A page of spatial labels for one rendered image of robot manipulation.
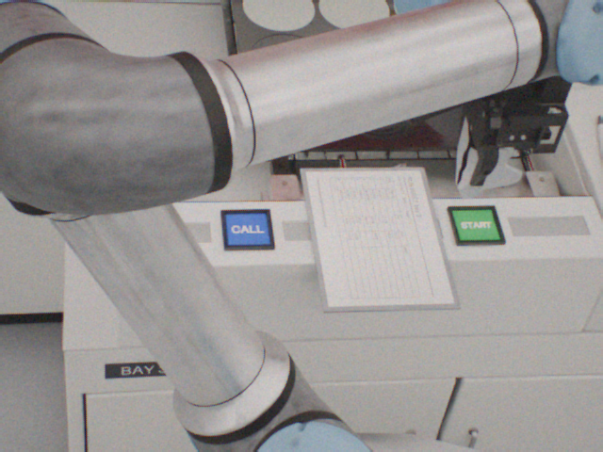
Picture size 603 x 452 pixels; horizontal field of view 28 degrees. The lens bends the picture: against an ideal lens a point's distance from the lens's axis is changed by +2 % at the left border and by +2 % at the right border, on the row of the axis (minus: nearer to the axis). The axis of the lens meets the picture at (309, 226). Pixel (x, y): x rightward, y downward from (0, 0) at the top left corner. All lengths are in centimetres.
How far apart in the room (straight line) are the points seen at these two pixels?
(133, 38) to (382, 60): 95
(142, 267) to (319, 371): 54
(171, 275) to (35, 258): 127
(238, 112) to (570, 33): 27
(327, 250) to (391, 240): 8
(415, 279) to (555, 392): 36
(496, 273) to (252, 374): 40
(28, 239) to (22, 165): 140
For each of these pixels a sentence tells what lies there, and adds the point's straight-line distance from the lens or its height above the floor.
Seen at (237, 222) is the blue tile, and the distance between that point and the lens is 130.
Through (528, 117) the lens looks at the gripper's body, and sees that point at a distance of 119.
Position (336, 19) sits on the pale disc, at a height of 90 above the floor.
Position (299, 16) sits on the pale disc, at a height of 90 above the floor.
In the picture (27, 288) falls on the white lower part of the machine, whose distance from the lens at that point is 228.
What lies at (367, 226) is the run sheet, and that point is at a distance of 132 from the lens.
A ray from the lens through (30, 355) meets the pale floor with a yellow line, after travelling 238.
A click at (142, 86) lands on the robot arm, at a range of 76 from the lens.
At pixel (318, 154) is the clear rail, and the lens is 148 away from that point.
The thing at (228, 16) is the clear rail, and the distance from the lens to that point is 166.
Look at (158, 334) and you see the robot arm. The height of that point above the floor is 113.
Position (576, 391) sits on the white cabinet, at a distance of 158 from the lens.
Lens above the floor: 193
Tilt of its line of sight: 48 degrees down
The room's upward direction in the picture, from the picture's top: 10 degrees clockwise
